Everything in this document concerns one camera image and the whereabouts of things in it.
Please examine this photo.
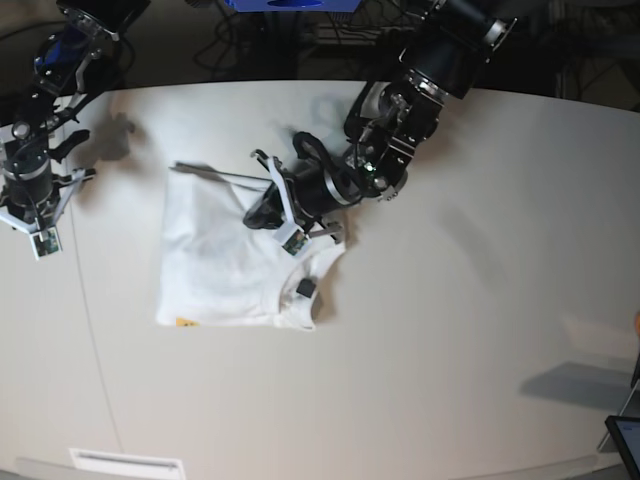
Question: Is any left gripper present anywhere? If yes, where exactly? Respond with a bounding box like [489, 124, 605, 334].
[243, 168, 362, 230]

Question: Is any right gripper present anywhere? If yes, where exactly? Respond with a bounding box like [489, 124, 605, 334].
[1, 161, 58, 220]

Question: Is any white printed T-shirt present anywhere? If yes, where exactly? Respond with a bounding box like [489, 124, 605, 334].
[155, 163, 346, 331]

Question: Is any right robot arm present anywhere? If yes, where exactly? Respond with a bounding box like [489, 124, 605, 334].
[1, 1, 150, 231]

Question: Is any black power strip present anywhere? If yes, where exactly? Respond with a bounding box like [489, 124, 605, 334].
[312, 25, 406, 47]

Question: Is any white paper label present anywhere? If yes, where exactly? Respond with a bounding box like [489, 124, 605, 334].
[69, 448, 186, 480]

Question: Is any black tablet device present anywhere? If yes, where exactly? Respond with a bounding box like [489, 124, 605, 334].
[605, 415, 639, 480]

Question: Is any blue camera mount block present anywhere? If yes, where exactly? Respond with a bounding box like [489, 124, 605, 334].
[225, 0, 361, 13]

